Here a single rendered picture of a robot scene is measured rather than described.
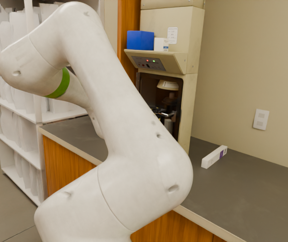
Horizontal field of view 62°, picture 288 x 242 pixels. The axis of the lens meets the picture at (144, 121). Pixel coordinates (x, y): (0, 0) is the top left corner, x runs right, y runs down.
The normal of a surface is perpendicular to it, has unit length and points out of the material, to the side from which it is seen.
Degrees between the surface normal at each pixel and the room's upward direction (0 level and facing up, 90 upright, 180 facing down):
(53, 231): 70
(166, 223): 90
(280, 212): 0
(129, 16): 90
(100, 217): 76
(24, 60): 86
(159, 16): 90
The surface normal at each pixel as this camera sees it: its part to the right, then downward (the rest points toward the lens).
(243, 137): -0.67, 0.19
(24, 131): 0.40, 0.20
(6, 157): 0.74, 0.24
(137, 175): -0.29, -0.24
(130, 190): -0.18, -0.06
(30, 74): 0.38, 0.56
